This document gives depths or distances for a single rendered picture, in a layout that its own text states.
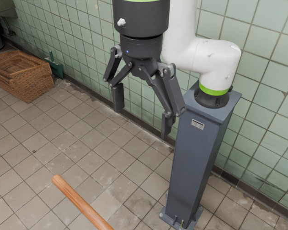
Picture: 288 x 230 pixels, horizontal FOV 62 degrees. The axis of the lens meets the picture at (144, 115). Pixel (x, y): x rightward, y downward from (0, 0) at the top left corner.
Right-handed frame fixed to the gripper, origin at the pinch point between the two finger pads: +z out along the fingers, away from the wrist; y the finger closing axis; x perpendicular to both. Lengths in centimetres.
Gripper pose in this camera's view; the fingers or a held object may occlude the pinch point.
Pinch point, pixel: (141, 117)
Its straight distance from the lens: 54.7
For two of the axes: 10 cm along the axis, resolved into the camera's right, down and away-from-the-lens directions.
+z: -0.1, 7.5, 6.6
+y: -7.9, -4.1, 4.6
